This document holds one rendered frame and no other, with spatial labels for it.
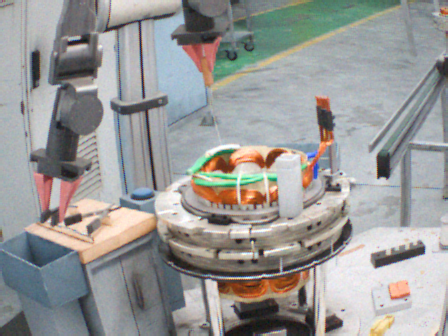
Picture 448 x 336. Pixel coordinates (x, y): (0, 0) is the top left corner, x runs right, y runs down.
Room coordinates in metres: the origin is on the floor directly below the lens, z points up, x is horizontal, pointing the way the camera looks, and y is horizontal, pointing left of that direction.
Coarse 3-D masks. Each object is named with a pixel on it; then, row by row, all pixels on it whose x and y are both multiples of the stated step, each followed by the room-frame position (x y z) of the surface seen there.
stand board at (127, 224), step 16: (80, 208) 1.43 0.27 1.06; (96, 208) 1.43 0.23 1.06; (128, 208) 1.41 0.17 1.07; (80, 224) 1.35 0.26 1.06; (112, 224) 1.34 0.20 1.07; (128, 224) 1.34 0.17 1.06; (144, 224) 1.35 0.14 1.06; (64, 240) 1.27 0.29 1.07; (80, 240) 1.27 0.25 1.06; (96, 240) 1.27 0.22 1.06; (112, 240) 1.28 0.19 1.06; (128, 240) 1.31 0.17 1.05; (80, 256) 1.22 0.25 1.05; (96, 256) 1.25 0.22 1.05
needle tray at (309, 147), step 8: (248, 144) 1.72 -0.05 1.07; (256, 144) 1.72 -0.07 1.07; (264, 144) 1.71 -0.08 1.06; (272, 144) 1.71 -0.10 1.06; (280, 144) 1.71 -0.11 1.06; (288, 144) 1.70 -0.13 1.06; (296, 144) 1.70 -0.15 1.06; (304, 144) 1.70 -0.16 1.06; (312, 144) 1.69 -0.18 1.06; (336, 144) 1.68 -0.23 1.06; (304, 152) 1.70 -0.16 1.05; (312, 152) 1.69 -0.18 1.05; (328, 152) 1.69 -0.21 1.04; (320, 160) 1.59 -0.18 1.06; (328, 160) 1.58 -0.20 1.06; (328, 168) 1.58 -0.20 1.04
